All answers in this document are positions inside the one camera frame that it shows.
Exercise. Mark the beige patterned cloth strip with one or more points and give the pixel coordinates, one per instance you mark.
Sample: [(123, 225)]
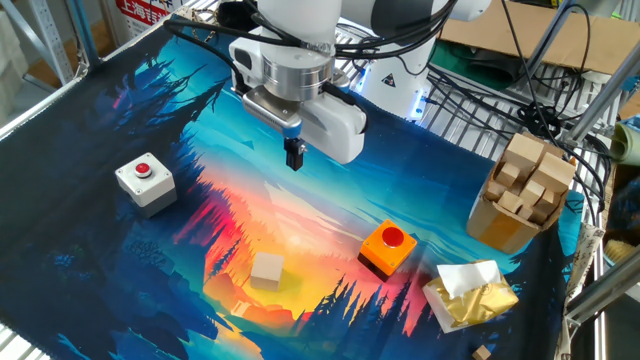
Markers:
[(582, 260)]

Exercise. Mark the pale green roll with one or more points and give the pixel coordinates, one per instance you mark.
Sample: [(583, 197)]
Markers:
[(627, 145)]

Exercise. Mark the small wooden block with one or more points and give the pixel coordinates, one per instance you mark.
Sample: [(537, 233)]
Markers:
[(510, 201), (494, 190), (507, 175), (531, 192), (547, 201), (525, 213)]

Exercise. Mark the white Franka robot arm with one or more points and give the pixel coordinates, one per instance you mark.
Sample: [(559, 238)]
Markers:
[(295, 15)]

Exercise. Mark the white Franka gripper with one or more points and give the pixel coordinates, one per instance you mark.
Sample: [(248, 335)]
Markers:
[(330, 127)]

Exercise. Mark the flat cardboard sheet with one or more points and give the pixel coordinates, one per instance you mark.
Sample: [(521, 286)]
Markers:
[(575, 40)]

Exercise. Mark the black furry pouch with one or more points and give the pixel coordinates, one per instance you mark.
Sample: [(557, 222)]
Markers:
[(232, 15)]

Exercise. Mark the dark green cloth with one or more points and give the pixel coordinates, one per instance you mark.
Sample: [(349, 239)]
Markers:
[(465, 65)]

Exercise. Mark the thin grey pole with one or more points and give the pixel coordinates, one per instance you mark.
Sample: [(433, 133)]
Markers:
[(547, 42)]

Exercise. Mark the open cardboard box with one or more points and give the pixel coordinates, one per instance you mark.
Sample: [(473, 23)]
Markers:
[(500, 230)]

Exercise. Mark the perforated steel angle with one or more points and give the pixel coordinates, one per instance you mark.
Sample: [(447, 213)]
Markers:
[(50, 40)]

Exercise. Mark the tiny wooden cube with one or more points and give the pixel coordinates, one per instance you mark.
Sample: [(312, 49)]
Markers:
[(481, 354)]

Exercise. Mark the large wooden block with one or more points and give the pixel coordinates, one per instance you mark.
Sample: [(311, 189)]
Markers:
[(552, 172), (522, 150)]

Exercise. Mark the white carton red print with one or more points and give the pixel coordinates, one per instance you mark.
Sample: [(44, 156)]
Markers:
[(145, 12)]

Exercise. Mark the silver frame tube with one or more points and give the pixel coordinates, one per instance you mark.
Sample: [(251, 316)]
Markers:
[(610, 290), (605, 95)]

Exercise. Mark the light wooden cube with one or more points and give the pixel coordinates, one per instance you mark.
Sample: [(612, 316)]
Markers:
[(266, 272)]

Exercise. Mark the orange push-button box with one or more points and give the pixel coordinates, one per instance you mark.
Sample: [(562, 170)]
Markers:
[(380, 252)]

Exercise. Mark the white grey push-button box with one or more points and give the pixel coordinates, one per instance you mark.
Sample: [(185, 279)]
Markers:
[(150, 192)]

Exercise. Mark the colourful landscape print mat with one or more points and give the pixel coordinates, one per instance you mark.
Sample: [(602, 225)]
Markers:
[(425, 200)]

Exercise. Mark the yellow bristle brush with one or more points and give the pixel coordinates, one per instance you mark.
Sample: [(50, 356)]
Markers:
[(620, 250)]

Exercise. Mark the gold tissue pack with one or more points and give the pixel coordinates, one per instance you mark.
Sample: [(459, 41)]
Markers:
[(475, 305)]

